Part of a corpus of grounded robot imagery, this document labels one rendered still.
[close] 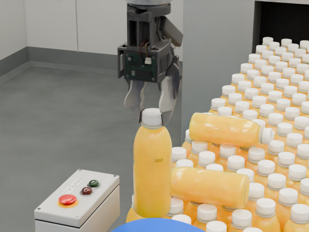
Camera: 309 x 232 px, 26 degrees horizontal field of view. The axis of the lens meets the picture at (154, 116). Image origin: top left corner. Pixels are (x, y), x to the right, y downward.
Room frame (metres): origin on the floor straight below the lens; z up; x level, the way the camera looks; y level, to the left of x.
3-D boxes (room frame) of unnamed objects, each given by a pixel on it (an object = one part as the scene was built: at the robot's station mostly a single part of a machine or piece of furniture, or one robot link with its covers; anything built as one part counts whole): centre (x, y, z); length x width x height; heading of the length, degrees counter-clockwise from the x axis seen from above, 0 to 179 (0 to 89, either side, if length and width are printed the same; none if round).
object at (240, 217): (1.16, -0.17, 1.09); 0.04 x 0.04 x 0.02
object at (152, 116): (1.09, 0.00, 1.33); 0.04 x 0.04 x 0.02
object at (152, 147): (1.09, 0.00, 1.23); 0.07 x 0.07 x 0.19
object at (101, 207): (1.24, 0.16, 1.05); 0.20 x 0.10 x 0.10; 160
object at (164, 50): (1.06, 0.01, 1.47); 0.09 x 0.08 x 0.12; 160
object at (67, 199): (1.19, 0.17, 1.11); 0.04 x 0.04 x 0.01
